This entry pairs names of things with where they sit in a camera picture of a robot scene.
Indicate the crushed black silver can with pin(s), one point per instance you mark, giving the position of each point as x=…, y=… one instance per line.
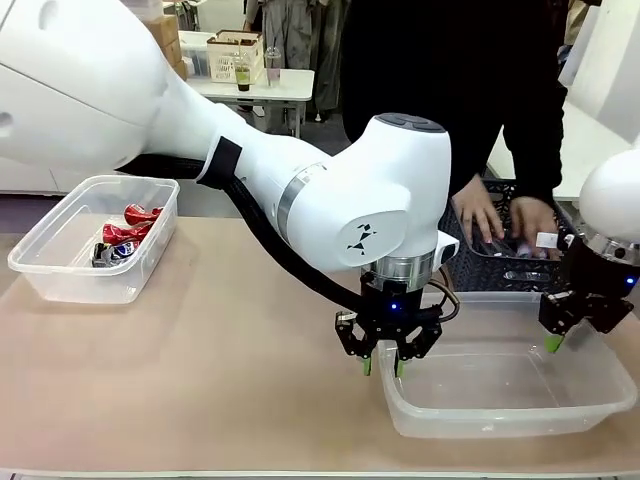
x=102, y=255

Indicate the clear plastic bottle white label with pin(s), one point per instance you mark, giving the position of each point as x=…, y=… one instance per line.
x=546, y=240

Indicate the bystander in grey clothes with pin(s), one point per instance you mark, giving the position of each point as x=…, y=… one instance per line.
x=305, y=50

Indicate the white printed plastic crate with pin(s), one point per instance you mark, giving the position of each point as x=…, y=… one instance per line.
x=235, y=55

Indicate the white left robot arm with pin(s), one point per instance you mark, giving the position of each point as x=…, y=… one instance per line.
x=200, y=150

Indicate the crushed red can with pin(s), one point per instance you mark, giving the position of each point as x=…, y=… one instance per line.
x=142, y=214

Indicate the clear dome-lid cup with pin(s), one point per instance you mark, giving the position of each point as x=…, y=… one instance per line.
x=273, y=67

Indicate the person's left forearm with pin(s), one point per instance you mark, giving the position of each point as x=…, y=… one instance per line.
x=535, y=150

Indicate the black perforated plastic basket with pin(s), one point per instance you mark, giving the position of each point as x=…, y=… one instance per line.
x=480, y=272

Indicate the white desk with metal legs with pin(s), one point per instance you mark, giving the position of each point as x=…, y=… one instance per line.
x=280, y=87

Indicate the clear plastic storage box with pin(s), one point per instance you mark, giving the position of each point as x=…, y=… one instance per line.
x=196, y=52

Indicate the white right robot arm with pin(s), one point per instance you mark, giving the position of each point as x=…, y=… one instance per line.
x=610, y=190

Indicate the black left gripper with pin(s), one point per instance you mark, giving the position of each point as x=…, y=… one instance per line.
x=395, y=312

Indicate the cup with dark green drink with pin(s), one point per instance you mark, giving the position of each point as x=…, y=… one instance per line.
x=243, y=80

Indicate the person's right forearm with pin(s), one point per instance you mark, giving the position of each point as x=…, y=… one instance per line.
x=480, y=160

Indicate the crushed blue Pepsi can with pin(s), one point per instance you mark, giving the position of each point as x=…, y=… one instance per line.
x=127, y=250

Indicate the person in black sweater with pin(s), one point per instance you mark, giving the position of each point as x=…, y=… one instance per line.
x=450, y=75

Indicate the cardboard box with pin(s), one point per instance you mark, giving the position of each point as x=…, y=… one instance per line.
x=167, y=30
x=181, y=72
x=174, y=55

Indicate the person's right hand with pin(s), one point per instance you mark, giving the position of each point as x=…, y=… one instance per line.
x=480, y=215

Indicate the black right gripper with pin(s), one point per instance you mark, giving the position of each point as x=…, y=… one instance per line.
x=600, y=277

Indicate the person's left hand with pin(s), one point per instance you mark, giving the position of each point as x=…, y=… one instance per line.
x=537, y=222

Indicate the red candy wrappers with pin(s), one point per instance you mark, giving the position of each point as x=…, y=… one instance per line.
x=125, y=233

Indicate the clear plastic bin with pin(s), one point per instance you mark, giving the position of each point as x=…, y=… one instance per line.
x=60, y=270
x=500, y=395

